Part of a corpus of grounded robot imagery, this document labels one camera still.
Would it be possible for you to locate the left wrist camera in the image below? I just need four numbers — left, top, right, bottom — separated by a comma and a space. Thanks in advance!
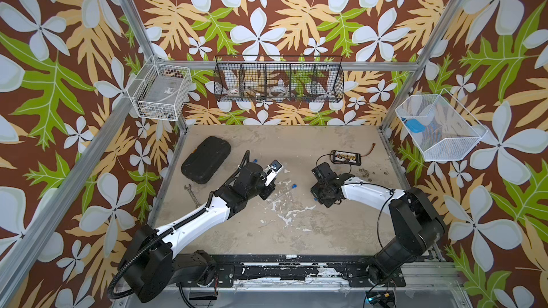
264, 160, 283, 186

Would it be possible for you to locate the black tool case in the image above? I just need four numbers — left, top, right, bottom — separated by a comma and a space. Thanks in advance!
181, 136, 231, 185

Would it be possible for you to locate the clear test tube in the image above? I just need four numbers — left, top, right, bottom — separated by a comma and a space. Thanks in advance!
275, 184, 295, 199

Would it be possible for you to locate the white wire basket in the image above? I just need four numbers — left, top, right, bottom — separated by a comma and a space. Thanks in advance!
128, 63, 193, 122

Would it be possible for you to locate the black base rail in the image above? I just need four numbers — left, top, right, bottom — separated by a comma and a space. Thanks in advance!
169, 251, 406, 289

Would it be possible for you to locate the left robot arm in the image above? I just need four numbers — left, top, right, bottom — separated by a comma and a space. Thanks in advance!
107, 152, 283, 303

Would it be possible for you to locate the black wire basket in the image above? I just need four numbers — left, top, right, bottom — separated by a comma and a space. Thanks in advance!
212, 55, 345, 102

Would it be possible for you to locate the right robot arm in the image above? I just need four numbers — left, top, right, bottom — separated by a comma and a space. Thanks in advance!
311, 162, 448, 282

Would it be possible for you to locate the clear plastic box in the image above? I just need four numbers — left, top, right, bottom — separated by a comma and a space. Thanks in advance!
144, 76, 182, 104

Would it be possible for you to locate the blue item in basket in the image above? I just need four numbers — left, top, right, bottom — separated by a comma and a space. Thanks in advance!
404, 119, 426, 133

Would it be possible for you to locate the white mesh basket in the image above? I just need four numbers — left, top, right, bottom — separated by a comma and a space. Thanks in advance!
395, 90, 487, 162

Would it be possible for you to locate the metal wrench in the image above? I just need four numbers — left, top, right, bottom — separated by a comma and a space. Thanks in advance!
184, 184, 201, 208

